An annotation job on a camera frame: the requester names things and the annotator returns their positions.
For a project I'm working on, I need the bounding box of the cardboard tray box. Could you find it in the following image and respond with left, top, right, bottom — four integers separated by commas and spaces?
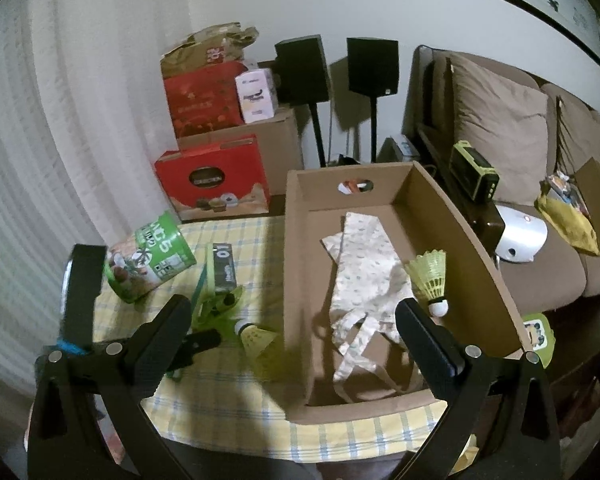
283, 160, 527, 423

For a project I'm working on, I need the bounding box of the red cupcake gift box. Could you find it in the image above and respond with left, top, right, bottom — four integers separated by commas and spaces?
154, 134, 272, 223

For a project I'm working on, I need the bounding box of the white rounded appliance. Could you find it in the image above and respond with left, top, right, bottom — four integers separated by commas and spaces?
492, 204, 549, 265

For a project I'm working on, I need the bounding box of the red patterned box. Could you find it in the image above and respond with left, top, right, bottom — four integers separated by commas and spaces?
162, 61, 248, 140

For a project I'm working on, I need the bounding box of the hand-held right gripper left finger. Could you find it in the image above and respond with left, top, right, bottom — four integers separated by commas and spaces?
25, 294, 224, 480

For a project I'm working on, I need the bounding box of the yellow rag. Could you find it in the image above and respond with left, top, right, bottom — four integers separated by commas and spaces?
536, 172, 600, 257

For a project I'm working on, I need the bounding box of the yellow shuttlecock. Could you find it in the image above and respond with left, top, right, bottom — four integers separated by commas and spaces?
234, 321, 283, 381
405, 250, 451, 317

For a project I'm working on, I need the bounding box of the brown sofa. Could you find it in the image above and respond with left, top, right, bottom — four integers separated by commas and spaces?
402, 45, 600, 311

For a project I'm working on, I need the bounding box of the crumpled brown paper bag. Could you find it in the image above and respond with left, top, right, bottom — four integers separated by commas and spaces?
161, 22, 258, 78

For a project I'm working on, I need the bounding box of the black speaker on stand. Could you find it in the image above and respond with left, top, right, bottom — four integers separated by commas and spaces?
346, 37, 400, 163
274, 35, 331, 168

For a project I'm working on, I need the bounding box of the small white box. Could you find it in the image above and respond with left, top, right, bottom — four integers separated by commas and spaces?
235, 69, 279, 124

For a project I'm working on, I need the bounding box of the green and black radio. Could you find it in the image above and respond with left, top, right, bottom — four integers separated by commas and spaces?
452, 140, 501, 203

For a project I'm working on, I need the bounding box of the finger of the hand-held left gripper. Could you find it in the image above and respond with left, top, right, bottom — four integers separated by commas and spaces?
55, 243, 110, 356

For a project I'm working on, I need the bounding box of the white box with blue label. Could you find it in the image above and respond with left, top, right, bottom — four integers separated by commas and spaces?
387, 135, 421, 163

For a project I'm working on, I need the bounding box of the brown cardboard piece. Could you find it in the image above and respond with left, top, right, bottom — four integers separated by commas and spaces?
572, 157, 600, 253

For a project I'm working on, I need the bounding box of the large beige cushion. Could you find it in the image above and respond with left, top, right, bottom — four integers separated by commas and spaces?
447, 52, 556, 186

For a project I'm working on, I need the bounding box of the patterned white cloth bag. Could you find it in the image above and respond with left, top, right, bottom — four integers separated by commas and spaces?
321, 212, 421, 403

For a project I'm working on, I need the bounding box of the green window squeegee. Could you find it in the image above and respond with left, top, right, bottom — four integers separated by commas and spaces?
167, 265, 246, 381

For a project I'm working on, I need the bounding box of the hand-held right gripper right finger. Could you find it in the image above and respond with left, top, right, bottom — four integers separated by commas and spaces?
394, 298, 565, 480

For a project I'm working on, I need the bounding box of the white curtain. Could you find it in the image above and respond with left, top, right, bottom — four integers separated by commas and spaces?
0, 0, 201, 376

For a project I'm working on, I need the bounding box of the black and green small box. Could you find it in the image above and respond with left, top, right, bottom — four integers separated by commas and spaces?
206, 242, 238, 295

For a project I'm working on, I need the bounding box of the yellow checked tablecloth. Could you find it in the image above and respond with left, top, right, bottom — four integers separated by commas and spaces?
92, 215, 476, 461

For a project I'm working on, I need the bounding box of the large brown cardboard box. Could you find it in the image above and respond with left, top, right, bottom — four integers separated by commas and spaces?
177, 105, 305, 196

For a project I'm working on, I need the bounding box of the green printed can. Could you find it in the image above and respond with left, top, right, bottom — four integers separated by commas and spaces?
102, 210, 198, 304

